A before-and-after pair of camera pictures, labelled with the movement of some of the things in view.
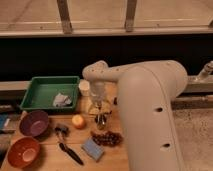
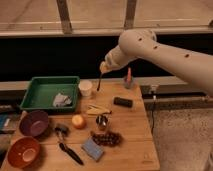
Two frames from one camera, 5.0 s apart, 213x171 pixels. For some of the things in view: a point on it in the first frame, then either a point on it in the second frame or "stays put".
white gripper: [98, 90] -> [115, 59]
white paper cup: [84, 87] stays put
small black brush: [61, 132] stays put
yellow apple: [78, 121] stays put
